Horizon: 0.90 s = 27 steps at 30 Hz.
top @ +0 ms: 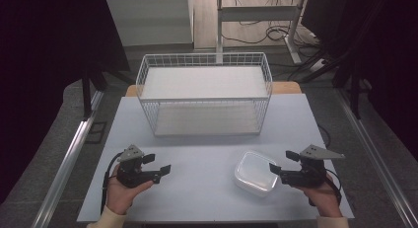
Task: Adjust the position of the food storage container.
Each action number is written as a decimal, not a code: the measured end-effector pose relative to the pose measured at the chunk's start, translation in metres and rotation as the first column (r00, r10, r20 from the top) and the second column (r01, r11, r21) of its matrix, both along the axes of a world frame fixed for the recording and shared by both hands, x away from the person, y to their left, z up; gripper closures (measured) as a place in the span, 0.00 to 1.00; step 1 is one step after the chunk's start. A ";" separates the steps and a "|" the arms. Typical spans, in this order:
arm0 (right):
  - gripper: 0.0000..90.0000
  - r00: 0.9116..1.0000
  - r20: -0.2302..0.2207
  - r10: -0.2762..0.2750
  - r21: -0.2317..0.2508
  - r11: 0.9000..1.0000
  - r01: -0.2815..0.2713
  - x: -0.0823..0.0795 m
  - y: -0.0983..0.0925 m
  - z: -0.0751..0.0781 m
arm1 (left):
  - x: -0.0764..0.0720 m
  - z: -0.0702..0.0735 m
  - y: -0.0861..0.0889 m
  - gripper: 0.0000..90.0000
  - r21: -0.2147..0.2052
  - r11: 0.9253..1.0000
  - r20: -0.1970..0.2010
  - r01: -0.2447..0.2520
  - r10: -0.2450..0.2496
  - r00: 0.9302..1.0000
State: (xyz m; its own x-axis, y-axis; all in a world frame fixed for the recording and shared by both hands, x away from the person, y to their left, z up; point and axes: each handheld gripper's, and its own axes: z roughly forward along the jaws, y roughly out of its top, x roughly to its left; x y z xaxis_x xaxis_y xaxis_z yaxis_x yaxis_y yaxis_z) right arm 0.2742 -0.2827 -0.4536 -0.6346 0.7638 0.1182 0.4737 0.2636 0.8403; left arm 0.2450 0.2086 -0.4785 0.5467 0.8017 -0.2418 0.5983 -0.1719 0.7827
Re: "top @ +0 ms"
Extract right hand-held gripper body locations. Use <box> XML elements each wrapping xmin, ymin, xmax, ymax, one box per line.
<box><xmin>279</xmin><ymin>143</ymin><xmax>346</xmax><ymax>190</ymax></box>

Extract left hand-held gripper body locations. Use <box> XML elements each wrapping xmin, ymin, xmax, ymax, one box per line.
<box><xmin>115</xmin><ymin>143</ymin><xmax>163</xmax><ymax>190</ymax></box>

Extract white plastic lidded container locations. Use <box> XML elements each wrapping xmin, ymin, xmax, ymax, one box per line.
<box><xmin>234</xmin><ymin>150</ymin><xmax>280</xmax><ymax>198</ymax></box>

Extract person's left hand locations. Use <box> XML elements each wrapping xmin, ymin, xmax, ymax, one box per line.
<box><xmin>105</xmin><ymin>164</ymin><xmax>155</xmax><ymax>216</ymax></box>

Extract person's right hand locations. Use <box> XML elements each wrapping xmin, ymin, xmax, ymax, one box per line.
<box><xmin>293</xmin><ymin>173</ymin><xmax>344</xmax><ymax>219</ymax></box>

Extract black metal stand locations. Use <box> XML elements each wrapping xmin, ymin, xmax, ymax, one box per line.
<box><xmin>332</xmin><ymin>54</ymin><xmax>373</xmax><ymax>121</ymax></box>
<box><xmin>80</xmin><ymin>65</ymin><xmax>110</xmax><ymax>121</ymax></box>

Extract white power strip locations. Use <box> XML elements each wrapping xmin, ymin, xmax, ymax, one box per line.
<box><xmin>308</xmin><ymin>57</ymin><xmax>327</xmax><ymax>73</ymax></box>

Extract black curtain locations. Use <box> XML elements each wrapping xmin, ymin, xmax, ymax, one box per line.
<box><xmin>0</xmin><ymin>0</ymin><xmax>132</xmax><ymax>204</ymax></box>
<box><xmin>300</xmin><ymin>0</ymin><xmax>418</xmax><ymax>154</ymax></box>

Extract white cabinet panel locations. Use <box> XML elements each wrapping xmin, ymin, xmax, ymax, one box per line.
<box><xmin>104</xmin><ymin>0</ymin><xmax>195</xmax><ymax>47</ymax></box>

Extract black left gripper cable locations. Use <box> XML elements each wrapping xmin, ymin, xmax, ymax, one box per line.
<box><xmin>100</xmin><ymin>151</ymin><xmax>124</xmax><ymax>216</ymax></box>

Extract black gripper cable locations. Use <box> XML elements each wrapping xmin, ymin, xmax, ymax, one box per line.
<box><xmin>324</xmin><ymin>168</ymin><xmax>343</xmax><ymax>208</ymax></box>
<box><xmin>100</xmin><ymin>151</ymin><xmax>124</xmax><ymax>216</ymax></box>

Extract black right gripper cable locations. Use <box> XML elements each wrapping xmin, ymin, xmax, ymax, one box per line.
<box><xmin>324</xmin><ymin>168</ymin><xmax>343</xmax><ymax>208</ymax></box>

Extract thin black cable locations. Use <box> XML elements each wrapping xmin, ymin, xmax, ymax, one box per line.
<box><xmin>316</xmin><ymin>123</ymin><xmax>332</xmax><ymax>149</ymax></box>

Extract black square floor bracket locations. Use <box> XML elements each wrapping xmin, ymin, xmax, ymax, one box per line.
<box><xmin>84</xmin><ymin>120</ymin><xmax>108</xmax><ymax>145</ymax></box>

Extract aluminium rail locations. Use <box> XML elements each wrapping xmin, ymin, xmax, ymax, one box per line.
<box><xmin>334</xmin><ymin>89</ymin><xmax>418</xmax><ymax>228</ymax></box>
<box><xmin>31</xmin><ymin>89</ymin><xmax>105</xmax><ymax>228</ymax></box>

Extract white wire two-tier rack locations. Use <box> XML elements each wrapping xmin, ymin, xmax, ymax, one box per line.
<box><xmin>135</xmin><ymin>51</ymin><xmax>274</xmax><ymax>138</ymax></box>

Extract black floor cables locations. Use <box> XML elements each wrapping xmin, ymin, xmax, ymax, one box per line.
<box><xmin>221</xmin><ymin>0</ymin><xmax>327</xmax><ymax>59</ymax></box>

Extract white metal desk frame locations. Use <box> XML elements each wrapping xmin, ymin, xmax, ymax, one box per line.
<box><xmin>215</xmin><ymin>0</ymin><xmax>311</xmax><ymax>65</ymax></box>

